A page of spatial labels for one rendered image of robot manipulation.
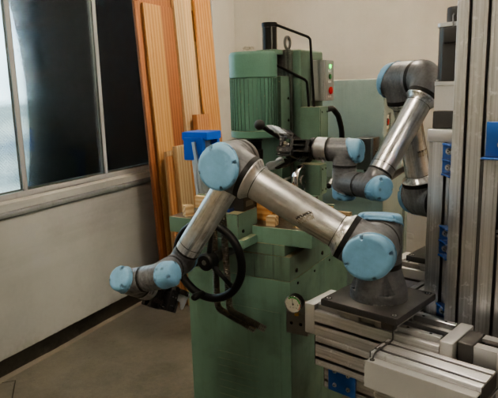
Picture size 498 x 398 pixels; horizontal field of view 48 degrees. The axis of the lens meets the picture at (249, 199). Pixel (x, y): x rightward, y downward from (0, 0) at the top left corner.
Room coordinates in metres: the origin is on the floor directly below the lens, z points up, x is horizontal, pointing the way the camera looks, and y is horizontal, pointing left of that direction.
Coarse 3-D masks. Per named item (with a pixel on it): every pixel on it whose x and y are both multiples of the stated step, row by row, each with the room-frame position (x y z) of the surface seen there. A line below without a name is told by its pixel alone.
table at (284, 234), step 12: (180, 216) 2.08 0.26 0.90; (192, 216) 2.07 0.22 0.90; (180, 228) 2.07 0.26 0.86; (252, 228) 1.91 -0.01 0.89; (264, 228) 1.88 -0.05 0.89; (276, 228) 1.86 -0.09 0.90; (288, 228) 1.85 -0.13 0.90; (240, 240) 1.82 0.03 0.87; (252, 240) 1.87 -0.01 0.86; (264, 240) 1.88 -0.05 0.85; (276, 240) 1.86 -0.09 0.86; (288, 240) 1.84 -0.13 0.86; (300, 240) 1.81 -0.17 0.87; (312, 240) 1.80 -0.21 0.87
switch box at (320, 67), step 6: (318, 60) 2.25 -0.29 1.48; (324, 60) 2.24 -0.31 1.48; (330, 60) 2.30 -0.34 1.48; (318, 66) 2.25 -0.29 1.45; (324, 66) 2.24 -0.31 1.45; (318, 72) 2.25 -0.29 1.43; (324, 72) 2.24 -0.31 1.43; (330, 72) 2.29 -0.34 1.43; (318, 78) 2.25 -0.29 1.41; (324, 78) 2.24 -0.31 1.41; (318, 84) 2.25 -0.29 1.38; (324, 84) 2.24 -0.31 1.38; (330, 84) 2.29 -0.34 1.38; (318, 90) 2.25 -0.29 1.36; (324, 90) 2.24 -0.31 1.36; (318, 96) 2.25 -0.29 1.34; (324, 96) 2.24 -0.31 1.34
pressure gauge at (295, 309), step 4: (288, 296) 1.77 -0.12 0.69; (292, 296) 1.76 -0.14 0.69; (296, 296) 1.76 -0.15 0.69; (300, 296) 1.77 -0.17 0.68; (288, 300) 1.77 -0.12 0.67; (292, 300) 1.76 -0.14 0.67; (296, 300) 1.75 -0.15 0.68; (300, 300) 1.75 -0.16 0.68; (288, 304) 1.77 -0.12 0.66; (296, 304) 1.75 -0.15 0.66; (300, 304) 1.74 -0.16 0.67; (288, 308) 1.77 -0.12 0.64; (292, 308) 1.76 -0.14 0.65; (296, 308) 1.75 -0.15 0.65; (300, 308) 1.74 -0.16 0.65; (292, 312) 1.76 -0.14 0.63; (296, 312) 1.75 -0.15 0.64
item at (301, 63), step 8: (296, 56) 2.20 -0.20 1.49; (304, 56) 2.22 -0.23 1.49; (312, 56) 2.29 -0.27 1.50; (320, 56) 2.36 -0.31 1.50; (296, 64) 2.20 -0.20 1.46; (304, 64) 2.22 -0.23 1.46; (296, 72) 2.20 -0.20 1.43; (304, 72) 2.22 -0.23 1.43; (296, 80) 2.20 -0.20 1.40; (296, 88) 2.20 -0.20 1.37; (304, 88) 2.22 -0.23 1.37; (296, 96) 2.20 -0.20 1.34; (304, 96) 2.22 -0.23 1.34; (296, 104) 2.20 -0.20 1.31; (304, 104) 2.22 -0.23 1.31; (320, 104) 2.36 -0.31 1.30; (296, 112) 2.20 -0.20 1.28; (296, 120) 2.20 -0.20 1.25; (296, 128) 2.20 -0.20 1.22; (312, 160) 2.28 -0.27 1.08; (320, 160) 2.35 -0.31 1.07; (320, 200) 2.35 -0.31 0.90
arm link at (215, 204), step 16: (208, 192) 1.56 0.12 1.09; (224, 192) 1.52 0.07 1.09; (208, 208) 1.54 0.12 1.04; (224, 208) 1.54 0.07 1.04; (192, 224) 1.56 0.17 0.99; (208, 224) 1.55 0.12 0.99; (192, 240) 1.56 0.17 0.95; (208, 240) 1.59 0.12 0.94; (176, 256) 1.57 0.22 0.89; (192, 256) 1.58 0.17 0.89
